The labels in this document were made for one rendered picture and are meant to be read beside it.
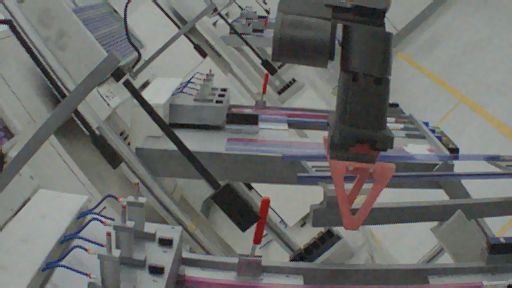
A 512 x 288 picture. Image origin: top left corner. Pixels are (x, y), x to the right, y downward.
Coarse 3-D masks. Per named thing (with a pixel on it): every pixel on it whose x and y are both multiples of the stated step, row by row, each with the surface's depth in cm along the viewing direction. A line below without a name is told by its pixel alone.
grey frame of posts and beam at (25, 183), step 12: (12, 156) 116; (24, 168) 118; (24, 180) 114; (36, 180) 119; (12, 192) 107; (24, 192) 111; (0, 204) 100; (12, 204) 104; (24, 204) 117; (0, 216) 98; (12, 216) 102; (0, 228) 95
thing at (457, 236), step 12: (456, 216) 137; (432, 228) 141; (444, 228) 137; (456, 228) 137; (468, 228) 138; (444, 240) 137; (456, 240) 138; (468, 240) 138; (480, 240) 138; (456, 252) 138; (468, 252) 138
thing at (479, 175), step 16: (304, 176) 125; (320, 176) 125; (352, 176) 126; (368, 176) 126; (400, 176) 126; (416, 176) 126; (432, 176) 127; (448, 176) 127; (464, 176) 127; (480, 176) 127; (496, 176) 127
